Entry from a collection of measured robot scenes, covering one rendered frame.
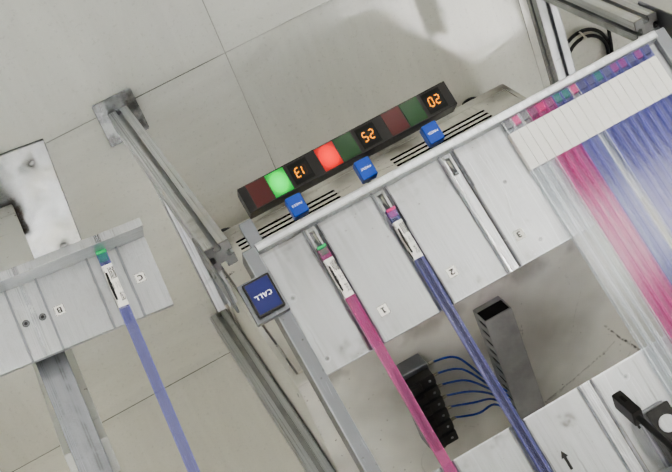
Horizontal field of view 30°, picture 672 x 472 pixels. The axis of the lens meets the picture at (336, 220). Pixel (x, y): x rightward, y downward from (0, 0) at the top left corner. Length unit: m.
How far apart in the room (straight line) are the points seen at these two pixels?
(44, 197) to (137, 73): 0.29
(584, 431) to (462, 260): 0.28
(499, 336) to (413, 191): 0.37
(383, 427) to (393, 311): 0.40
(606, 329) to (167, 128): 0.89
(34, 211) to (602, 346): 1.06
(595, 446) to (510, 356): 0.37
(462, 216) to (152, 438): 1.15
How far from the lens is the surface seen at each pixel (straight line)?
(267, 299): 1.67
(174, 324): 2.58
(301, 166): 1.77
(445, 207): 1.76
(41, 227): 2.42
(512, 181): 1.79
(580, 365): 2.22
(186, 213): 1.91
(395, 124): 1.80
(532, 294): 2.09
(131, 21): 2.33
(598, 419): 1.75
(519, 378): 2.10
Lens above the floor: 2.20
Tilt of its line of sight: 58 degrees down
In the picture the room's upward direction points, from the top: 136 degrees clockwise
